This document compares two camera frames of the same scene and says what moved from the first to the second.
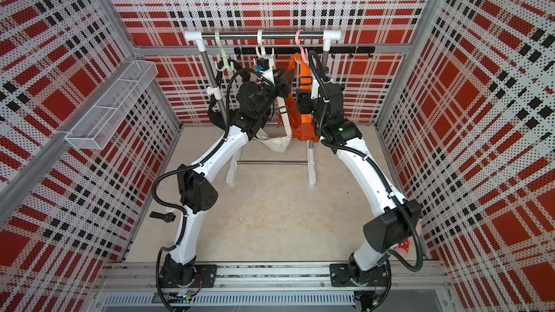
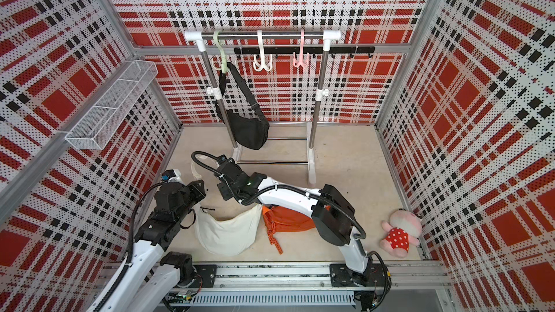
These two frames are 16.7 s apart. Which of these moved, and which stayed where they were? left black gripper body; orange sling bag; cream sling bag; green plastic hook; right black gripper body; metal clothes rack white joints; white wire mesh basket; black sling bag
Moved: black sling bag; left black gripper body; orange sling bag; right black gripper body; cream sling bag
Stayed: metal clothes rack white joints; green plastic hook; white wire mesh basket
